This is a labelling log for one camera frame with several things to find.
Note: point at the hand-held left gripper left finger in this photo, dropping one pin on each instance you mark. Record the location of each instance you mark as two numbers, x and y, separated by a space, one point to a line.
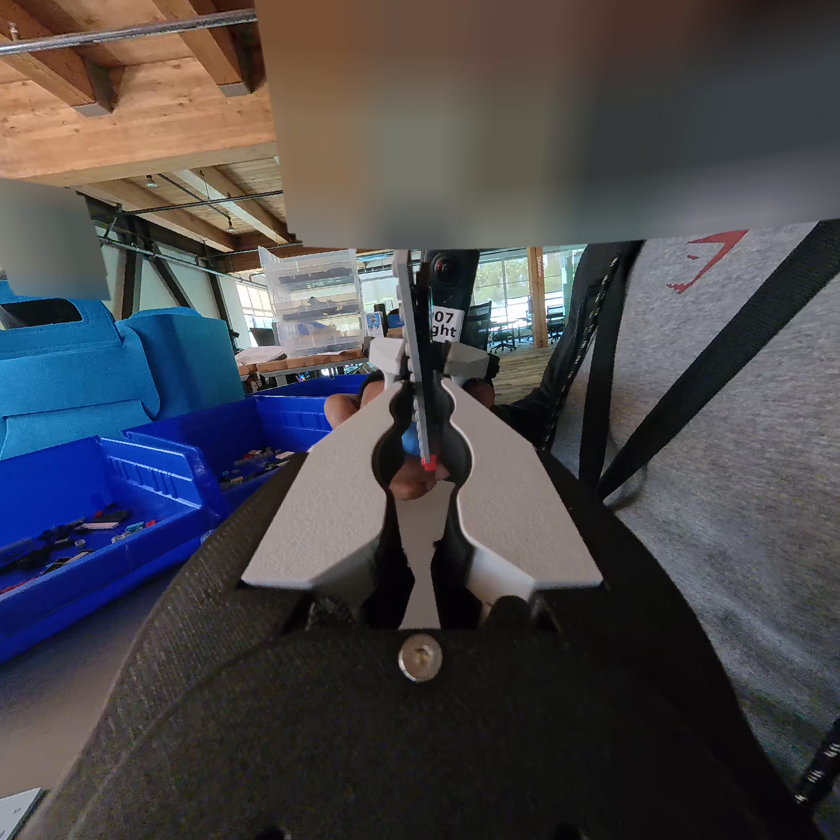
315 525

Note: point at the person's right forearm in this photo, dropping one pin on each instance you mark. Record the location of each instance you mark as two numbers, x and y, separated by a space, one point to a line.
522 420

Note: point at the stack of clear storage boxes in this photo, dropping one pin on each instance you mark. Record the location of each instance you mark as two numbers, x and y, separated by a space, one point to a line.
312 302

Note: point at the pile of toy bricks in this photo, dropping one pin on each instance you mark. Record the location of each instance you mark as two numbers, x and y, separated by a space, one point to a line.
72 531
256 466

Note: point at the long black brick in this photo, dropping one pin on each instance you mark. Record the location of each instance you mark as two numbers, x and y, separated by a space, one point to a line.
426 367

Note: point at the blue plastic bin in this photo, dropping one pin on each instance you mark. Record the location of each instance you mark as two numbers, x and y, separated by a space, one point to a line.
302 387
65 472
197 433

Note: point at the long grey brick plate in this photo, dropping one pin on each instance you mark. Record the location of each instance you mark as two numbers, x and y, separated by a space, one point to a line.
405 308

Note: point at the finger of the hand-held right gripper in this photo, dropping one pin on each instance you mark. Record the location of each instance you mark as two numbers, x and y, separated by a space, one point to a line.
469 362
388 358

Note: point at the blue felt bag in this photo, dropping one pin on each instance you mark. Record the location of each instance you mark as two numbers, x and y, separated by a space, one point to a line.
98 367

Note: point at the metal ceiling pipe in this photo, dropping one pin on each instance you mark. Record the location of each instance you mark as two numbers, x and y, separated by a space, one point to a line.
131 31

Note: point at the white blue small box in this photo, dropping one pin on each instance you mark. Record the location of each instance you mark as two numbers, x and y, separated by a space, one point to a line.
375 325

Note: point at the pale blue instruction booklet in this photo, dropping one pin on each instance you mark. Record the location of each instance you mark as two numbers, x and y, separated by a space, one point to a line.
19 814

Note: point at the wooden post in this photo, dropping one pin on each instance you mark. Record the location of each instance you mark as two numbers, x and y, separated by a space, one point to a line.
536 295

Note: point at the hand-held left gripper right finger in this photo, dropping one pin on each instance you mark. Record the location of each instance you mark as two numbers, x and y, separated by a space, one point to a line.
525 525

